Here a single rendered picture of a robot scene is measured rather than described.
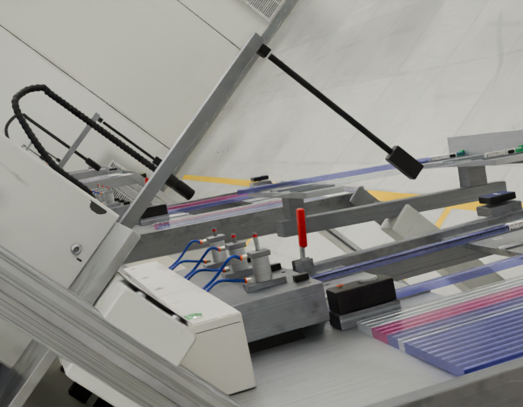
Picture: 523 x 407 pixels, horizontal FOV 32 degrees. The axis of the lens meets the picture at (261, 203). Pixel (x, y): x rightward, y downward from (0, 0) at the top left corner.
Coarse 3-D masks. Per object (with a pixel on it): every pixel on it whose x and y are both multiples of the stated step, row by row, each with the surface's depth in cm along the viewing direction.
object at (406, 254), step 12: (492, 228) 147; (504, 228) 147; (444, 240) 146; (456, 240) 145; (468, 240) 145; (408, 252) 142; (420, 252) 143; (360, 264) 140; (372, 264) 141; (384, 264) 141; (312, 276) 138; (324, 276) 139; (336, 276) 139
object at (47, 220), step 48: (0, 144) 78; (0, 192) 78; (48, 192) 79; (0, 240) 78; (48, 240) 79; (96, 240) 80; (96, 288) 71; (144, 288) 79; (0, 336) 78; (0, 384) 79
